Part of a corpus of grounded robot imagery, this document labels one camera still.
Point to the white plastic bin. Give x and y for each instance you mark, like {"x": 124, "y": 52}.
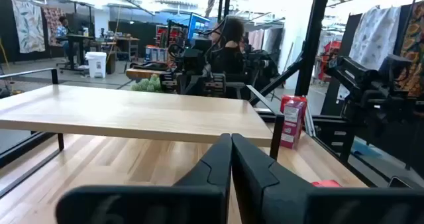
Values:
{"x": 96, "y": 64}

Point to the low wooden bench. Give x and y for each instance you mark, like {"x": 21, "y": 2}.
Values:
{"x": 142, "y": 74}

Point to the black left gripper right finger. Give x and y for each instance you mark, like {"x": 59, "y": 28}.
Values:
{"x": 265, "y": 197}

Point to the white floral hanging cloth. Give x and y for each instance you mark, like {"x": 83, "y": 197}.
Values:
{"x": 374, "y": 38}

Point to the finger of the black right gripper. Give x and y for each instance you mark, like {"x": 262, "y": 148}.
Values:
{"x": 169, "y": 82}
{"x": 215, "y": 84}

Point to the red floral hanging cloth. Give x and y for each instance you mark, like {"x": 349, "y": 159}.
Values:
{"x": 52, "y": 23}

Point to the stacked blue white boxes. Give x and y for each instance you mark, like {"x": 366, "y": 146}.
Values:
{"x": 155, "y": 54}

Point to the black gantry post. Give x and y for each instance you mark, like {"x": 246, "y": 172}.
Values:
{"x": 313, "y": 38}

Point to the wooden workbench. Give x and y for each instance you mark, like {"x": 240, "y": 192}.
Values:
{"x": 127, "y": 40}

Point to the black table frame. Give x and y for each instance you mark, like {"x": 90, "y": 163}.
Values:
{"x": 16, "y": 152}

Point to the red storage rack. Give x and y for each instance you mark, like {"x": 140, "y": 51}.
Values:
{"x": 164, "y": 35}

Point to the person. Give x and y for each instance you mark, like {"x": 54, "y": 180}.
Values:
{"x": 230, "y": 48}
{"x": 63, "y": 32}

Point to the white leaf-print hanging cloth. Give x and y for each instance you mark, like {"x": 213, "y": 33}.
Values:
{"x": 28, "y": 26}

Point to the magenta cereal box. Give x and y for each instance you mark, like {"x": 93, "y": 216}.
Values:
{"x": 291, "y": 128}

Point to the orange patterned hanging cloth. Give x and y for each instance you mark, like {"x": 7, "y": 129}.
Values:
{"x": 414, "y": 48}

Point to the wooden shelf black frame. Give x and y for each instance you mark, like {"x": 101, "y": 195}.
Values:
{"x": 132, "y": 111}

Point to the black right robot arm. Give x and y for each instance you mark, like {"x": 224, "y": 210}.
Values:
{"x": 193, "y": 56}

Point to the black standing desk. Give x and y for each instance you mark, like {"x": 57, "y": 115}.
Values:
{"x": 77, "y": 38}

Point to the pale green round plant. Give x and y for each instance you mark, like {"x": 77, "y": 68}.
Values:
{"x": 147, "y": 84}

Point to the red cereal box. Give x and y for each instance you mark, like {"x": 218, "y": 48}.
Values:
{"x": 298, "y": 98}
{"x": 326, "y": 184}

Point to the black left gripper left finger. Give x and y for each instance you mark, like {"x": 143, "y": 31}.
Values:
{"x": 205, "y": 201}

